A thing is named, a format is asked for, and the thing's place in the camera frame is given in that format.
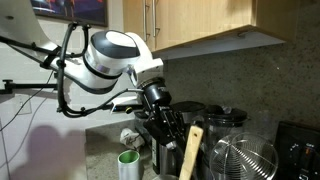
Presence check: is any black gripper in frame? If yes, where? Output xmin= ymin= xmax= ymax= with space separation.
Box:
xmin=139 ymin=78 xmax=183 ymax=149

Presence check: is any wooden cooking stick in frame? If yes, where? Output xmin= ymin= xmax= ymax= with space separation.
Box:
xmin=179 ymin=125 xmax=203 ymax=180

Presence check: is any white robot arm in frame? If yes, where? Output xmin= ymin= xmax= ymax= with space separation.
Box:
xmin=0 ymin=0 xmax=186 ymax=149

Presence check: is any dark olive oil bottle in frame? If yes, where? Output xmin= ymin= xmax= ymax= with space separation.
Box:
xmin=151 ymin=138 xmax=160 ymax=174

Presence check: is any white crumpled cloth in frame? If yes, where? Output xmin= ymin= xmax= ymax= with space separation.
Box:
xmin=120 ymin=128 xmax=145 ymax=150

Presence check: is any white mug green inside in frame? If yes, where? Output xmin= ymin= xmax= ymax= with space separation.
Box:
xmin=118 ymin=150 xmax=142 ymax=180

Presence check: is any black blender with jar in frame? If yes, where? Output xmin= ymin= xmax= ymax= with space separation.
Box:
xmin=197 ymin=105 xmax=247 ymax=180

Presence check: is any black electric stove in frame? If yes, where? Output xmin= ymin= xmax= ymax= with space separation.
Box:
xmin=275 ymin=121 xmax=320 ymax=180

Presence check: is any wire mesh skimmer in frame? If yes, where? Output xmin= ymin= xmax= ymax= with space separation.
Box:
xmin=209 ymin=133 xmax=279 ymax=180

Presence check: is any wooden wall cabinet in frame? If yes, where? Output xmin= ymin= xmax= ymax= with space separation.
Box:
xmin=122 ymin=0 xmax=300 ymax=60

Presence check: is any framed wall picture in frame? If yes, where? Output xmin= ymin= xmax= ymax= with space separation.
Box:
xmin=30 ymin=0 xmax=108 ymax=27

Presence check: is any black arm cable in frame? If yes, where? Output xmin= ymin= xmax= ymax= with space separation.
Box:
xmin=54 ymin=21 xmax=148 ymax=119

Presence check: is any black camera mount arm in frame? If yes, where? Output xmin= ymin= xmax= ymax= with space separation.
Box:
xmin=0 ymin=79 xmax=57 ymax=94

